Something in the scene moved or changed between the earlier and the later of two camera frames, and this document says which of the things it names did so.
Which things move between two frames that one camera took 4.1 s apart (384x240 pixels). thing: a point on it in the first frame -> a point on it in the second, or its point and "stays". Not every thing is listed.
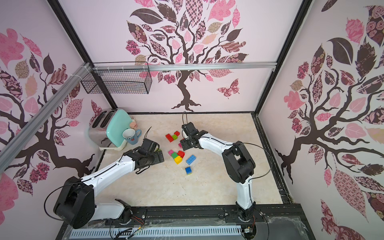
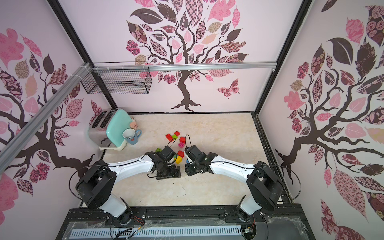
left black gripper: [157, 160] -> [172, 175]
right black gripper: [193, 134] -> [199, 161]
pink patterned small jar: [133, 125] stays
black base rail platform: [287, 222] stays
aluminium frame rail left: [15, 145] stays
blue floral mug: [131, 135] stays
